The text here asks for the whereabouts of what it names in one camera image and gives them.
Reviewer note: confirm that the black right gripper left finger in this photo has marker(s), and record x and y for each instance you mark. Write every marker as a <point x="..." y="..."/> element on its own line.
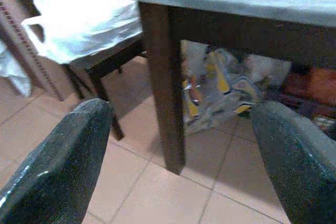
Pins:
<point x="57" y="166"/>

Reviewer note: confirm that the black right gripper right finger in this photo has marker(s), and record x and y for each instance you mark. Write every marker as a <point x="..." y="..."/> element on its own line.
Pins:
<point x="296" y="161"/>

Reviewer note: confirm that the orange red object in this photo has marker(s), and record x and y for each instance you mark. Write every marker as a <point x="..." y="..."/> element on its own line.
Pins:
<point x="317" y="83"/>

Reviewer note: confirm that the white bag under table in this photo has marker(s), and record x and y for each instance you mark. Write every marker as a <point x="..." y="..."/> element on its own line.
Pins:
<point x="267" y="69"/>

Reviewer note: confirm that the white cloth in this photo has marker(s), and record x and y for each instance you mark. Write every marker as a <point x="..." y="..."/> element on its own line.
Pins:
<point x="13" y="72"/>

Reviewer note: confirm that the clear plastic bag with yellow items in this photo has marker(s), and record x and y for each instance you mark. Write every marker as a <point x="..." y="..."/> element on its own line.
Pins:
<point x="212" y="90"/>

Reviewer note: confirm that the dark wooden chair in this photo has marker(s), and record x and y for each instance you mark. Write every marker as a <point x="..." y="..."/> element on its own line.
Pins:
<point x="105" y="64"/>

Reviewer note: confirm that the brown cardboard box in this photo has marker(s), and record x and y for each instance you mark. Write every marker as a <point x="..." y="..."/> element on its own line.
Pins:
<point x="26" y="51"/>

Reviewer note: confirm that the dark wooden table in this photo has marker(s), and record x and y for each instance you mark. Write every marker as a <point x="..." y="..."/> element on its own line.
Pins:
<point x="168" y="82"/>

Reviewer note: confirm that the white plastic bag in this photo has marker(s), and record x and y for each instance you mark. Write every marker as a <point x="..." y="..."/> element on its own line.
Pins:
<point x="84" y="22"/>

